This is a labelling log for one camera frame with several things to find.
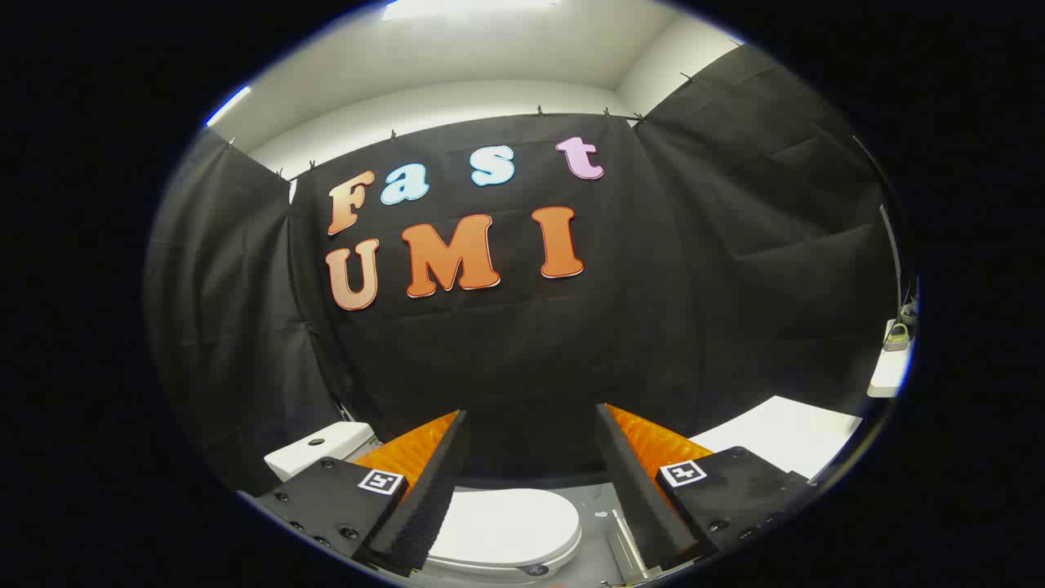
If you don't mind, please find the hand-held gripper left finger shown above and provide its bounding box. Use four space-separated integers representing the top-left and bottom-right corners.
237 410 472 577

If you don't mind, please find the black backdrop cloth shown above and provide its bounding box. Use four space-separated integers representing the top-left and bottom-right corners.
145 45 903 495

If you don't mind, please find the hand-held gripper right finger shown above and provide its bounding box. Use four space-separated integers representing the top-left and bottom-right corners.
594 403 817 572

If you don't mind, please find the white ceramic toilet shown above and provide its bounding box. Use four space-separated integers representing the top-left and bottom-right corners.
264 421 582 582

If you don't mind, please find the white toilet lid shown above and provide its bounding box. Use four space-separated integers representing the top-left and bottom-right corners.
426 488 582 572

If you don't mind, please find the ceiling light panel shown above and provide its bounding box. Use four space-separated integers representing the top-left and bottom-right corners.
206 86 252 127
384 0 564 21

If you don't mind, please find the white drawer cabinet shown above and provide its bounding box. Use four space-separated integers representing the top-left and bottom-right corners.
611 396 864 582

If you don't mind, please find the white side shelf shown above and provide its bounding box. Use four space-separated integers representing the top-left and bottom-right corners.
867 318 915 399

